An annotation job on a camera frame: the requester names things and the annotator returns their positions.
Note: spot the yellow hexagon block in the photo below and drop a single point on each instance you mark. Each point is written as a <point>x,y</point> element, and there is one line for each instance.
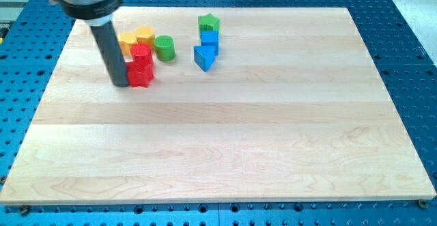
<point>146,35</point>

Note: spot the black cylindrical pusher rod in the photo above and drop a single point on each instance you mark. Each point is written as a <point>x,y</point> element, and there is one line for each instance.
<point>111,53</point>

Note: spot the blue triangle block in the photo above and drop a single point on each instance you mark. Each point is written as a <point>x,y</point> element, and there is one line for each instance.
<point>204,56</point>

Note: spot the yellow pentagon block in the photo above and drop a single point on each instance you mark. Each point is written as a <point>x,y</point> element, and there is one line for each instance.
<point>126,42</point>

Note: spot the green star block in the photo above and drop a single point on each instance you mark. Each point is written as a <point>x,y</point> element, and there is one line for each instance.
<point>208,22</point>

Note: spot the board screw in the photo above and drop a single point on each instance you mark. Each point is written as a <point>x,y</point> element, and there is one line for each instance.
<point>24,210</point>
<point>422,204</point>

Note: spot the red cylinder block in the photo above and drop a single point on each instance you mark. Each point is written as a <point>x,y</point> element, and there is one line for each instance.
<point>142,54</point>

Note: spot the right front board screw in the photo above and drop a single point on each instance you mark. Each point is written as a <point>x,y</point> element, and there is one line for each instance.
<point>422,204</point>

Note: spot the blue cube block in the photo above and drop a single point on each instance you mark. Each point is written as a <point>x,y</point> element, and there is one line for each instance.
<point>210,38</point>

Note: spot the left front board screw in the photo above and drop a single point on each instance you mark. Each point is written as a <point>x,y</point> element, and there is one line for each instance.
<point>24,210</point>

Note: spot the light wooden board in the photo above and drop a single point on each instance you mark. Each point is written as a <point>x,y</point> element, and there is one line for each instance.
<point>292,109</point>

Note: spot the green cylinder block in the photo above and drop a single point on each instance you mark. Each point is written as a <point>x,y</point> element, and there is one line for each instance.
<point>165,49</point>

